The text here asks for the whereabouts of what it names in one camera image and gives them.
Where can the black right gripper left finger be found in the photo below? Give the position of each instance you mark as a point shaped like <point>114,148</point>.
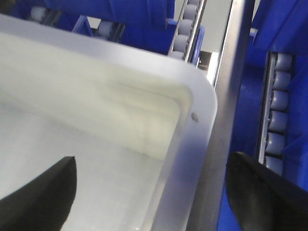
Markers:
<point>44,203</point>

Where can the white plastic tote bin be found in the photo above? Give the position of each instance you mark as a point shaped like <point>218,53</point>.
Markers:
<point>137,123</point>

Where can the shelf blue bin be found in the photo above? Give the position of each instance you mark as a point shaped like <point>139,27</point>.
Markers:
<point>144,24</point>
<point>278,26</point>

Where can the shelf roller track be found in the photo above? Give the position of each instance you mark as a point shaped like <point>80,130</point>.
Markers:
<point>273,111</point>
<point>188,35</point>

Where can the right shelf blue bin left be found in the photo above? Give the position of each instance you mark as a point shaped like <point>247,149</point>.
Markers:
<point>144,24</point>

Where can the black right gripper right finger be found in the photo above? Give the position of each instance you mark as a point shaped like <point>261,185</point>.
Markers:
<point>261,200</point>

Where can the right shelf roller track left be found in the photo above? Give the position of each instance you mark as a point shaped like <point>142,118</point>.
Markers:
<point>188,35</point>

